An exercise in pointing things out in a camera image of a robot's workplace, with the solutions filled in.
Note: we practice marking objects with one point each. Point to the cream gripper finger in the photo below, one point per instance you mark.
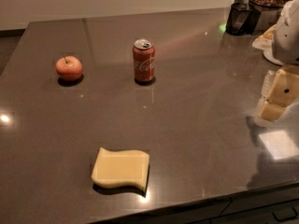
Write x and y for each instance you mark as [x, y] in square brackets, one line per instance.
[280, 89]

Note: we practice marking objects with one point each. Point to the red coke can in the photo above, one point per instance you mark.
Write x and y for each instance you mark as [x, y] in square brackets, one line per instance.
[144, 56]

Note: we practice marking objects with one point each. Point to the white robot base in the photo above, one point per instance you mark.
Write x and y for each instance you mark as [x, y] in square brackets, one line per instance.
[268, 54]

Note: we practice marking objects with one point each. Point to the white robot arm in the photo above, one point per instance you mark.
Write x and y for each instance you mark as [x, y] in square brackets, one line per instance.
[285, 43]

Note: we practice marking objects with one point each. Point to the yellow wavy sponge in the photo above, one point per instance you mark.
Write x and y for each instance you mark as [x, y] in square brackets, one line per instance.
[116, 169]

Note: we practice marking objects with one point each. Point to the snack packet on counter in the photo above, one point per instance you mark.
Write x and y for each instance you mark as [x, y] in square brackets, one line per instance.
[264, 41]

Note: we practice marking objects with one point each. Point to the red yellow apple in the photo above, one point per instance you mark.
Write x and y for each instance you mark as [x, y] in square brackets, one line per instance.
[69, 68]

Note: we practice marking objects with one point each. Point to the dark cabinet drawer handle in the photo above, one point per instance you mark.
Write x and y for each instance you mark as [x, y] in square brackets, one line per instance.
[285, 214]

